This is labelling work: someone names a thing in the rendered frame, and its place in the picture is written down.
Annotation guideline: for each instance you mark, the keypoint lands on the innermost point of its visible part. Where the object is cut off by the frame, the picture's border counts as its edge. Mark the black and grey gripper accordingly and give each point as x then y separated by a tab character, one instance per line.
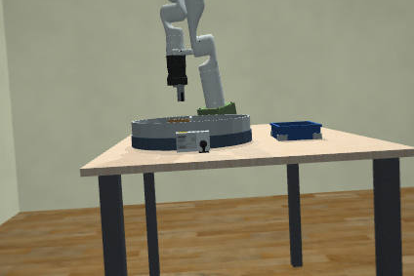
176	65

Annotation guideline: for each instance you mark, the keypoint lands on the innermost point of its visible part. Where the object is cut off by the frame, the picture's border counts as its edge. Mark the grey round turning table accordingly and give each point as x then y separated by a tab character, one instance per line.
201	133

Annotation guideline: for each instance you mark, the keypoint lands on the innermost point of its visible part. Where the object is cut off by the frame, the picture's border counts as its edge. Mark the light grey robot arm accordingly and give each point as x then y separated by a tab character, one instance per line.
202	45

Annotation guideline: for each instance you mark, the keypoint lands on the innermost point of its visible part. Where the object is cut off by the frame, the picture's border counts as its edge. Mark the blue rectangular crate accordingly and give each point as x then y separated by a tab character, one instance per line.
301	130

